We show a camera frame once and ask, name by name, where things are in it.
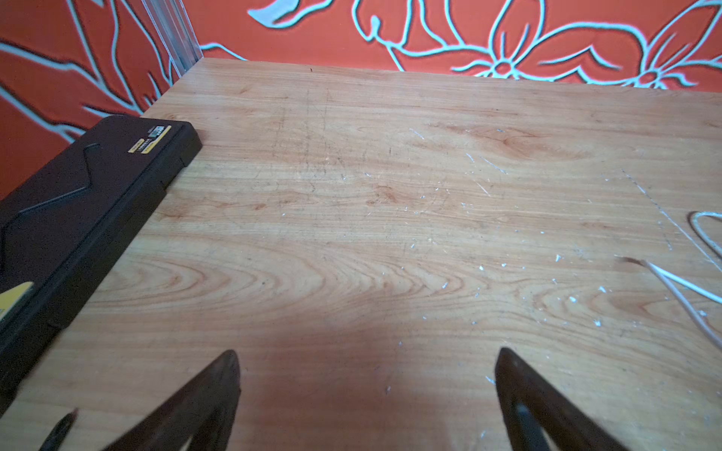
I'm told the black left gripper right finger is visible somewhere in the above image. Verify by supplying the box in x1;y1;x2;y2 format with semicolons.
494;348;626;450

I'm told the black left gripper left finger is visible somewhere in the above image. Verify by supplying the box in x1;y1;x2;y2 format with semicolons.
106;350;242;450

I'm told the white charging cable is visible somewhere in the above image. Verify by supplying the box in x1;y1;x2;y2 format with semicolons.
619;210;722;351

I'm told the black flat tool case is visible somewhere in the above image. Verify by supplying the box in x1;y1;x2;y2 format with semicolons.
1;115;202;408

